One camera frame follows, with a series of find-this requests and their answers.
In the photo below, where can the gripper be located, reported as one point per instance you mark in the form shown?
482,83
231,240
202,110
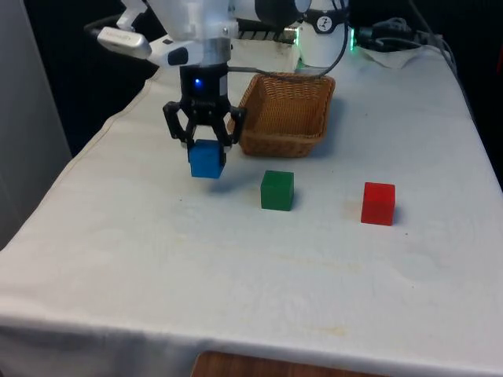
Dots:
204,94

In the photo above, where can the blue cube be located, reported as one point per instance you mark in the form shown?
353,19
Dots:
206,161

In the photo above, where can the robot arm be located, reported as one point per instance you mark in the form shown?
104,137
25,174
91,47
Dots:
196,19

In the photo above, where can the wicker basket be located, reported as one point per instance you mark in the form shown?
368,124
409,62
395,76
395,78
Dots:
287,114

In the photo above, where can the green cube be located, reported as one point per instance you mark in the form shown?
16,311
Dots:
277,192

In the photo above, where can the red cube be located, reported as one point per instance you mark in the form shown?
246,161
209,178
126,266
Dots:
378,206

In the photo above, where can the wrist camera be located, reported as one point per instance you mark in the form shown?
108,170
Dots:
120,39

